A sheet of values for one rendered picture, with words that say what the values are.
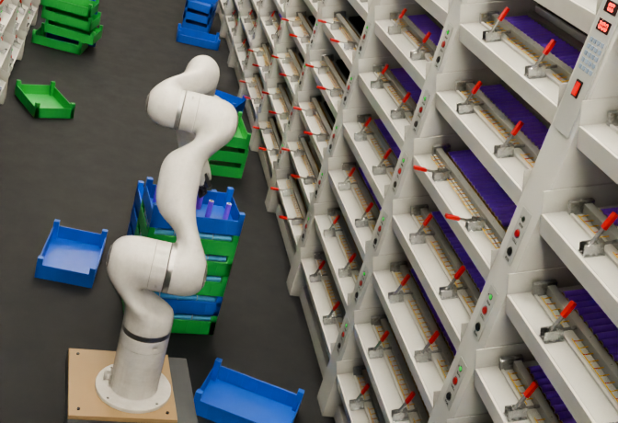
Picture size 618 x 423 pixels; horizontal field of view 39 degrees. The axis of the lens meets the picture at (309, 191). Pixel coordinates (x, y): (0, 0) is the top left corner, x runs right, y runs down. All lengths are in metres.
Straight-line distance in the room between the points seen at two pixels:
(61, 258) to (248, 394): 0.92
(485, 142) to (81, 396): 1.15
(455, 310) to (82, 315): 1.40
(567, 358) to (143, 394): 1.05
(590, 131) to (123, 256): 1.05
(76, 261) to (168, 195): 1.28
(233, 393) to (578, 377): 1.43
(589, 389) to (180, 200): 1.00
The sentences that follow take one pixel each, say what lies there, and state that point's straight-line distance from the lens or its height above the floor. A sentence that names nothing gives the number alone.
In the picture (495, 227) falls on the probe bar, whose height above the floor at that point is 0.97.
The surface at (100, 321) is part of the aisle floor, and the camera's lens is 3.01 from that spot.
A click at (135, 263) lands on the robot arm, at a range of 2.02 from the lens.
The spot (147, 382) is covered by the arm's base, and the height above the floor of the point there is 0.36.
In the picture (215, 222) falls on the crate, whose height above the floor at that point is 0.44.
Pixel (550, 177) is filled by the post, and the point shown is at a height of 1.19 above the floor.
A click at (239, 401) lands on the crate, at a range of 2.80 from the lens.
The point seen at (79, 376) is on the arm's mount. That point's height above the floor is 0.29.
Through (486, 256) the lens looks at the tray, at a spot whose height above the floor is 0.94.
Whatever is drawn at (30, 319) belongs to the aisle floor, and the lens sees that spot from 2.97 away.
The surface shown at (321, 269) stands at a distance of 3.25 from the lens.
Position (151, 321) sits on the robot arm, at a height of 0.54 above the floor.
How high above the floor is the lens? 1.71
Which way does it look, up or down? 23 degrees down
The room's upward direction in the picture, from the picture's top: 17 degrees clockwise
